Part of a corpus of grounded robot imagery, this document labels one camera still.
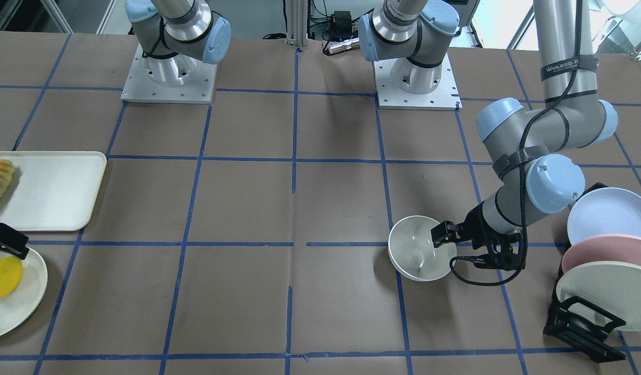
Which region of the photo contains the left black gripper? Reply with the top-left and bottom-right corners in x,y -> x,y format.
431,203 -> 526,271

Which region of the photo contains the yellow lemon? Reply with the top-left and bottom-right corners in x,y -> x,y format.
0,256 -> 23,298

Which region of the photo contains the white ceramic bowl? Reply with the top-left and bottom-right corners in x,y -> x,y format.
388,215 -> 457,282

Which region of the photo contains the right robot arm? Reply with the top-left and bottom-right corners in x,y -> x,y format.
0,1 -> 231,242

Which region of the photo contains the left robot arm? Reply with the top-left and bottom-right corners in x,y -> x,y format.
358,1 -> 618,271

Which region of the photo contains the cream rectangular tray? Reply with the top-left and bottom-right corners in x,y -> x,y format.
0,151 -> 107,232

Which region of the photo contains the cream round plate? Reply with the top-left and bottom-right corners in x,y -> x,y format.
0,247 -> 48,336

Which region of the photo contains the black dish rack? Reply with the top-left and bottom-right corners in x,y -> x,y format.
543,182 -> 627,364

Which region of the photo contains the light blue plate in rack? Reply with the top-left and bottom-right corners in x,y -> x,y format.
566,187 -> 641,244

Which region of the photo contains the pink plate in rack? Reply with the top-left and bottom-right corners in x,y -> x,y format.
561,233 -> 641,272

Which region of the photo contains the cream plate in rack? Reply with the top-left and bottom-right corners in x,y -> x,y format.
556,261 -> 641,331

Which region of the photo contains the silver metal cylinder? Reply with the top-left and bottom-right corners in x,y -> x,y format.
323,38 -> 360,56

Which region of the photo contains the aluminium frame post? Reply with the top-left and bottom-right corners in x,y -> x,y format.
282,0 -> 310,50

